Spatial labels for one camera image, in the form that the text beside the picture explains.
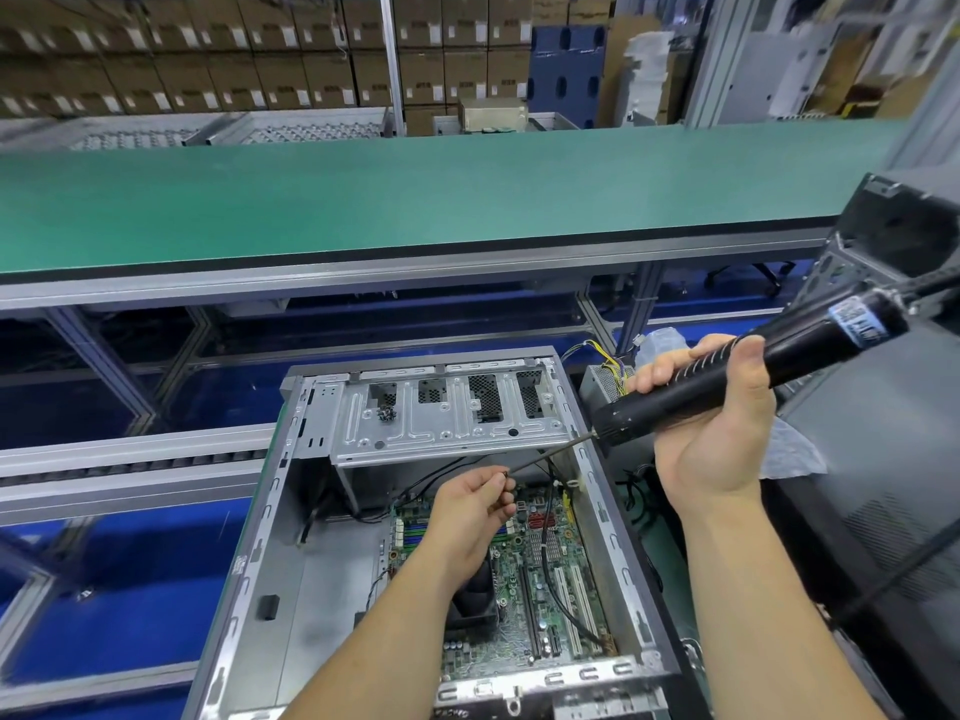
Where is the person's left hand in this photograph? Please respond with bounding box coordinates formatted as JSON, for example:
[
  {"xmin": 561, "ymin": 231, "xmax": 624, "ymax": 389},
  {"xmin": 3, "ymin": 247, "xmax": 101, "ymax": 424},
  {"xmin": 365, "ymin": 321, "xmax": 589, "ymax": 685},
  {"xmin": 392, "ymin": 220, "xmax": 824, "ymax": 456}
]
[{"xmin": 418, "ymin": 464, "xmax": 521, "ymax": 588}]

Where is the person's right hand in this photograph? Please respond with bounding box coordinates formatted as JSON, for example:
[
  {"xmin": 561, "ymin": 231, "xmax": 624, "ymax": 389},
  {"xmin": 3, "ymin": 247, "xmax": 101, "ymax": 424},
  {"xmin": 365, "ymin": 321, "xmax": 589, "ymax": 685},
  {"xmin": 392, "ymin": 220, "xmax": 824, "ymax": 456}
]
[{"xmin": 622, "ymin": 331, "xmax": 782, "ymax": 519}]

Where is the green RAM stick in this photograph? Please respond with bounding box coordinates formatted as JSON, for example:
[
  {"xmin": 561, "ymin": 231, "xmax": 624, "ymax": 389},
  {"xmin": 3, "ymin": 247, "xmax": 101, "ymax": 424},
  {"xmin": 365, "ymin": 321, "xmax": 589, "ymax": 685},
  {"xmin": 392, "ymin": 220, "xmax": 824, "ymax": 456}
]
[{"xmin": 393, "ymin": 499, "xmax": 461, "ymax": 546}]

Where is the black electric screwdriver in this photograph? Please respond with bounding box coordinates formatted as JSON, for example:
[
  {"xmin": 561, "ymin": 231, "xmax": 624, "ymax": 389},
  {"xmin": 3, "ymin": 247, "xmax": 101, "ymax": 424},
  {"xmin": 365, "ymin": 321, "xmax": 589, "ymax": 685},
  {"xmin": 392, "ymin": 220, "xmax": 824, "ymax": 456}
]
[{"xmin": 510, "ymin": 286, "xmax": 914, "ymax": 477}]

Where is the green motherboard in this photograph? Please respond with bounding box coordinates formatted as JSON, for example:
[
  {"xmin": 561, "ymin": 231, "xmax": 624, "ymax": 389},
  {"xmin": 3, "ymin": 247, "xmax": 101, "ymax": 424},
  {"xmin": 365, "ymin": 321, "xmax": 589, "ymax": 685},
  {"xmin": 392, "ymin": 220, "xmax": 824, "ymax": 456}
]
[{"xmin": 367, "ymin": 475, "xmax": 620, "ymax": 672}]

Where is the grey power supply unit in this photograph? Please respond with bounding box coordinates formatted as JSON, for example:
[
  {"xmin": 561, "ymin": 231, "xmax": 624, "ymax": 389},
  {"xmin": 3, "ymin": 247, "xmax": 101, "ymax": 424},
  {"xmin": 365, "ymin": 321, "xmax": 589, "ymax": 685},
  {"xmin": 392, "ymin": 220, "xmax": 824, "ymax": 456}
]
[{"xmin": 567, "ymin": 337, "xmax": 656, "ymax": 438}]

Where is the black and silver computer case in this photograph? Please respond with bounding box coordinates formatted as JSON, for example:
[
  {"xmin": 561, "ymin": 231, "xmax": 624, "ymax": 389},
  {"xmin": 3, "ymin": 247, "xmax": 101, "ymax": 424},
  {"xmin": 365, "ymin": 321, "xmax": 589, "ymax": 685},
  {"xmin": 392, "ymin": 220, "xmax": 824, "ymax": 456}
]
[{"xmin": 180, "ymin": 346, "xmax": 695, "ymax": 720}]

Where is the person's left forearm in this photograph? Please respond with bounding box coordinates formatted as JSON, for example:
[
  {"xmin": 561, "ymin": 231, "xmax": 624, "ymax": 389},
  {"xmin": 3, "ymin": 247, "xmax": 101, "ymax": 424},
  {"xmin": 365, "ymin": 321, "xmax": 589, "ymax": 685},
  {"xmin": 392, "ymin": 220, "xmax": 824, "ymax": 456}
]
[{"xmin": 277, "ymin": 556, "xmax": 483, "ymax": 720}]

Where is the dark grey case side panel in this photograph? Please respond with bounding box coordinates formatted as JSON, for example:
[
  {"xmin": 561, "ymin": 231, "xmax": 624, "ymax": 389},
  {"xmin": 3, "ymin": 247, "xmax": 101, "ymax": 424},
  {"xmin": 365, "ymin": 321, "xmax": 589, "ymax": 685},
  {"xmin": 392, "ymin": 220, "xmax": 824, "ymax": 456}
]
[{"xmin": 787, "ymin": 329, "xmax": 960, "ymax": 706}]

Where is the grey computer tower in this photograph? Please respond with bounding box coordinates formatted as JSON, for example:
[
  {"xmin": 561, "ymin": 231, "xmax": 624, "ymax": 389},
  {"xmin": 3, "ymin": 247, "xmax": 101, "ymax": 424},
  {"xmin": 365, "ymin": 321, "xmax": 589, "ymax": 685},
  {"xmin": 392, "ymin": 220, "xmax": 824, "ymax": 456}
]
[{"xmin": 787, "ymin": 127, "xmax": 960, "ymax": 399}]

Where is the white bubble wrap bag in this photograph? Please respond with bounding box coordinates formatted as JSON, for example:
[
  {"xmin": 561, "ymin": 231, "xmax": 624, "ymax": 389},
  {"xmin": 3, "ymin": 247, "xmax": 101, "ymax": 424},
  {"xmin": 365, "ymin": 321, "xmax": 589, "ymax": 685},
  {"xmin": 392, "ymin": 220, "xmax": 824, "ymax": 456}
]
[{"xmin": 636, "ymin": 328, "xmax": 831, "ymax": 483}]

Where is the green conveyor belt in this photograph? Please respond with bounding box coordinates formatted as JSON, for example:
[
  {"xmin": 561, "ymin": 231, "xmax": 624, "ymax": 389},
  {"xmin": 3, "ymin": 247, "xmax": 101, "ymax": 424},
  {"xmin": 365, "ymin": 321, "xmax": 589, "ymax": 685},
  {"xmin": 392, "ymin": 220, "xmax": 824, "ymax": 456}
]
[{"xmin": 0, "ymin": 119, "xmax": 917, "ymax": 279}]

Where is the stack of cardboard boxes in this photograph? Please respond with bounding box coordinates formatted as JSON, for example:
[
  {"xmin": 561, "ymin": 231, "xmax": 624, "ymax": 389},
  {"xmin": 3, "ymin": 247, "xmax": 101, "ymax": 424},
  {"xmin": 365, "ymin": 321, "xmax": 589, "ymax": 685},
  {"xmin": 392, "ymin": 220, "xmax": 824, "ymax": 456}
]
[{"xmin": 0, "ymin": 0, "xmax": 617, "ymax": 132}]

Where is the aluminium roller conveyor rail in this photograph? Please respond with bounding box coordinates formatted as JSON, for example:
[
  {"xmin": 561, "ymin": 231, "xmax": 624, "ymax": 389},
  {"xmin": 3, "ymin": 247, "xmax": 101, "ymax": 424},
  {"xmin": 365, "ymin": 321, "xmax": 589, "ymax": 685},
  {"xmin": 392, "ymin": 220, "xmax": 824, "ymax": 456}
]
[{"xmin": 0, "ymin": 424, "xmax": 278, "ymax": 525}]

